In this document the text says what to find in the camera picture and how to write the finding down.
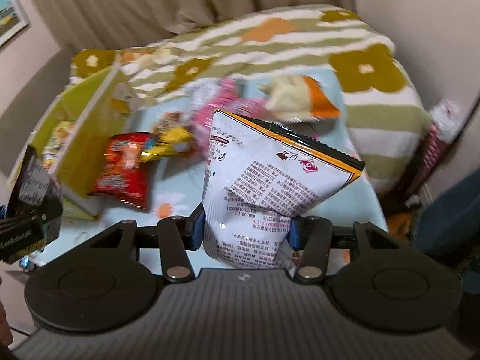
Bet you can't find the white plastic bag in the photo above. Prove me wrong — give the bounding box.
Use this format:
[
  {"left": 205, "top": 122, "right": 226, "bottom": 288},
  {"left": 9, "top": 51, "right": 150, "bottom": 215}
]
[{"left": 430, "top": 99, "right": 462, "bottom": 144}]

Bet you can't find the framed picture on wall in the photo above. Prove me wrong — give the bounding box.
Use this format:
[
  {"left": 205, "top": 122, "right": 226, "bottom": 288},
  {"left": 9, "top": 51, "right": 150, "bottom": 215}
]
[{"left": 0, "top": 0, "right": 30, "bottom": 47}]

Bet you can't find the silver grey snack bag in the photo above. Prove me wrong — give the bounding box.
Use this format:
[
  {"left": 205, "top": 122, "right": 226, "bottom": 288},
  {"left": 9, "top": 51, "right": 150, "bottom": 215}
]
[{"left": 183, "top": 78, "right": 221, "bottom": 110}]

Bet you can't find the teal garment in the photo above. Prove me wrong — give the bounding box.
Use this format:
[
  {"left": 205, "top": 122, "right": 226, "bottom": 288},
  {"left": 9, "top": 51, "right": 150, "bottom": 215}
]
[{"left": 412, "top": 170, "right": 479, "bottom": 268}]

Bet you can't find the yellow snack bag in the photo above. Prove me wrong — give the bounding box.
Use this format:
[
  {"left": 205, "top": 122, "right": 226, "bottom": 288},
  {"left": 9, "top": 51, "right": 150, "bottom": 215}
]
[{"left": 41, "top": 120, "right": 75, "bottom": 170}]

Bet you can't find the white orange-trim snack bag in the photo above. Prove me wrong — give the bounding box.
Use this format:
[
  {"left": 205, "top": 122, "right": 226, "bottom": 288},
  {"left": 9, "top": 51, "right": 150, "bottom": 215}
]
[{"left": 202, "top": 110, "right": 365, "bottom": 269}]

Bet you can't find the pink patterned bag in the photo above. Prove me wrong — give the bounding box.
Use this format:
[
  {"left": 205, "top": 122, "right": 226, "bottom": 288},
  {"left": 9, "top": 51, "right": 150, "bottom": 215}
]
[{"left": 407, "top": 123, "right": 449, "bottom": 196}]

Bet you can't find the green cardboard box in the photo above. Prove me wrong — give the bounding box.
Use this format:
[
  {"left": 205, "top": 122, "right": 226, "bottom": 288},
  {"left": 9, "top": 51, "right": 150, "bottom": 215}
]
[{"left": 26, "top": 63, "right": 143, "bottom": 220}]

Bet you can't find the cream orange snack bag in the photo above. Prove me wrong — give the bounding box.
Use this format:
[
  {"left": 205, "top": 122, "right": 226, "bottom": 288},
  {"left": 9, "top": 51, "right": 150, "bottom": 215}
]
[{"left": 257, "top": 75, "right": 341, "bottom": 123}]

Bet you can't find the floral striped blanket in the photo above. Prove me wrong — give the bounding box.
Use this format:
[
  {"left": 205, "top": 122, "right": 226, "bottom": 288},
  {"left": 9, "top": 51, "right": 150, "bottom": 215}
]
[{"left": 70, "top": 4, "right": 431, "bottom": 194}]

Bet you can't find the gold Pillows chocolate bag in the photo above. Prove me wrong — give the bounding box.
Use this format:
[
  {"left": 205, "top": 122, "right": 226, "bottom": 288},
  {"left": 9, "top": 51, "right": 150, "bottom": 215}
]
[{"left": 139, "top": 112, "right": 194, "bottom": 163}]

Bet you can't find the pink candy bag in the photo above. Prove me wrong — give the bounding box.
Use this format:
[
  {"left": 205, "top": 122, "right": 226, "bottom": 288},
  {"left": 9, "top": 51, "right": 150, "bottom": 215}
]
[{"left": 188, "top": 77, "right": 266, "bottom": 157}]

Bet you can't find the grey bed headboard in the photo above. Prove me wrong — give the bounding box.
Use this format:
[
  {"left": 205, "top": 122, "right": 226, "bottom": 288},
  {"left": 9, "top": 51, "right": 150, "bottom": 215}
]
[{"left": 1, "top": 47, "right": 73, "bottom": 176}]

